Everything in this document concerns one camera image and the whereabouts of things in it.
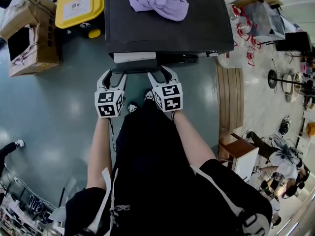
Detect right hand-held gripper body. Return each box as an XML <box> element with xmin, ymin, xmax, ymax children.
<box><xmin>152</xmin><ymin>79</ymin><xmax>184</xmax><ymax>113</ymax></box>

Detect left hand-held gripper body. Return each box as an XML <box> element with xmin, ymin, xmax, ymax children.
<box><xmin>94</xmin><ymin>88</ymin><xmax>126</xmax><ymax>119</ymax></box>

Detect white and black detergent drawer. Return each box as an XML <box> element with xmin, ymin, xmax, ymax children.
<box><xmin>113</xmin><ymin>50</ymin><xmax>159</xmax><ymax>74</ymax></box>

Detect person's left forearm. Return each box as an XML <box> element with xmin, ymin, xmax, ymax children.
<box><xmin>86</xmin><ymin>117</ymin><xmax>115</xmax><ymax>190</ymax></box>

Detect person's right forearm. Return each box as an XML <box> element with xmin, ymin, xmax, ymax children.
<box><xmin>173</xmin><ymin>111</ymin><xmax>218</xmax><ymax>168</ymax></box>

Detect person's right shoe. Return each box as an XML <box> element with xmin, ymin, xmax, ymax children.
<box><xmin>144</xmin><ymin>88</ymin><xmax>155</xmax><ymax>102</ymax></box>

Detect person's shoe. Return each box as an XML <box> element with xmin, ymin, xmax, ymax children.
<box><xmin>127</xmin><ymin>102</ymin><xmax>140</xmax><ymax>114</ymax></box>
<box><xmin>144</xmin><ymin>88</ymin><xmax>155</xmax><ymax>102</ymax></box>

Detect person's left shoe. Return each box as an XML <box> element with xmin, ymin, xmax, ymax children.
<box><xmin>127</xmin><ymin>102</ymin><xmax>140</xmax><ymax>114</ymax></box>

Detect black washing machine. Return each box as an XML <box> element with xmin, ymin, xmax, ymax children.
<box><xmin>104</xmin><ymin>0</ymin><xmax>235</xmax><ymax>74</ymax></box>

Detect slatted wooden bench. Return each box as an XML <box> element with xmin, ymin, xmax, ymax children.
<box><xmin>216</xmin><ymin>66</ymin><xmax>245</xmax><ymax>138</ymax></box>

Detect brown cardboard box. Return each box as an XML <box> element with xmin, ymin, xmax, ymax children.
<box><xmin>0</xmin><ymin>0</ymin><xmax>63</xmax><ymax>78</ymax></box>

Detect purple cloth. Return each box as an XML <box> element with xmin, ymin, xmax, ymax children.
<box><xmin>128</xmin><ymin>0</ymin><xmax>190</xmax><ymax>23</ymax></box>

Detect black bin with yellow lid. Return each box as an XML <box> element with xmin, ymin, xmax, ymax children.
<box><xmin>54</xmin><ymin>0</ymin><xmax>106</xmax><ymax>39</ymax></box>

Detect white bags with red ties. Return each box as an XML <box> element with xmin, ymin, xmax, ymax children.
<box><xmin>216</xmin><ymin>3</ymin><xmax>263</xmax><ymax>69</ymax></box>

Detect person's black clothing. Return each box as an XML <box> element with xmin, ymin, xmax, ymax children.
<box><xmin>64</xmin><ymin>98</ymin><xmax>274</xmax><ymax>236</ymax></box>

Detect wooden and white cabinet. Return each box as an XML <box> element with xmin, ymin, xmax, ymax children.
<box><xmin>218</xmin><ymin>138</ymin><xmax>260</xmax><ymax>182</ymax></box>

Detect black floor fan stand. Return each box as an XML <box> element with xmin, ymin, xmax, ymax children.
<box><xmin>268</xmin><ymin>69</ymin><xmax>315</xmax><ymax>91</ymax></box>

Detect clear plastic storage box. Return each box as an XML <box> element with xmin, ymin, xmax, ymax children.
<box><xmin>242</xmin><ymin>0</ymin><xmax>286</xmax><ymax>38</ymax></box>

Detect black printed bag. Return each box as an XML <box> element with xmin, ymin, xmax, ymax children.
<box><xmin>29</xmin><ymin>195</ymin><xmax>45</xmax><ymax>215</ymax></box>

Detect black flat monitor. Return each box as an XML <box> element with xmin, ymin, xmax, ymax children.
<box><xmin>275</xmin><ymin>31</ymin><xmax>312</xmax><ymax>53</ymax></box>

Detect thin black cable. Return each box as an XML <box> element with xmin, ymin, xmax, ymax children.
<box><xmin>109</xmin><ymin>118</ymin><xmax>117</xmax><ymax>152</ymax></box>

